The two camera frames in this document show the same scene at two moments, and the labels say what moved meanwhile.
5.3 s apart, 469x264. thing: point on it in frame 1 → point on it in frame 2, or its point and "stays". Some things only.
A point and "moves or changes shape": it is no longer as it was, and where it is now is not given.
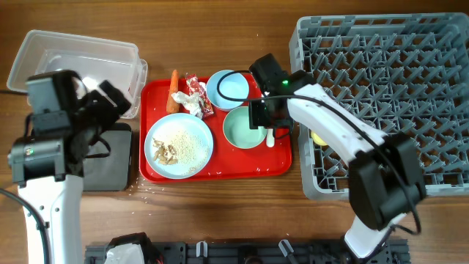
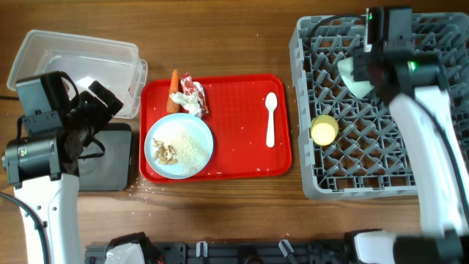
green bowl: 236,128 → 358,88
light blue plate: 179,146 stays
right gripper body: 261,114 → 361,61
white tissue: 193,102 stays
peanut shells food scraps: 165,154 stays
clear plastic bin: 95,59 stays
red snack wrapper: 200,90 moves or changes shape
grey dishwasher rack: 407,74 stays
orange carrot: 172,106 stays
